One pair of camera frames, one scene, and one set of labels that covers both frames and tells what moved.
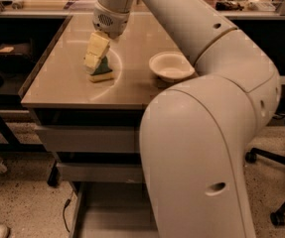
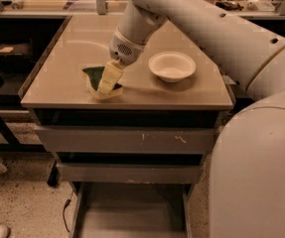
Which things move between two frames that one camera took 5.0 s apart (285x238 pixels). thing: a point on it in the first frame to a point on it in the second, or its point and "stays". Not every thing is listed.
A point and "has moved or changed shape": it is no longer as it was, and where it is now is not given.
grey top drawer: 89,138 stays
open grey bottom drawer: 112,209 stays
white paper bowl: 171,66 stays
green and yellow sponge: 102,72 has moved or changed shape
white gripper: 111,22 to 124,51
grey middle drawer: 100,173 stays
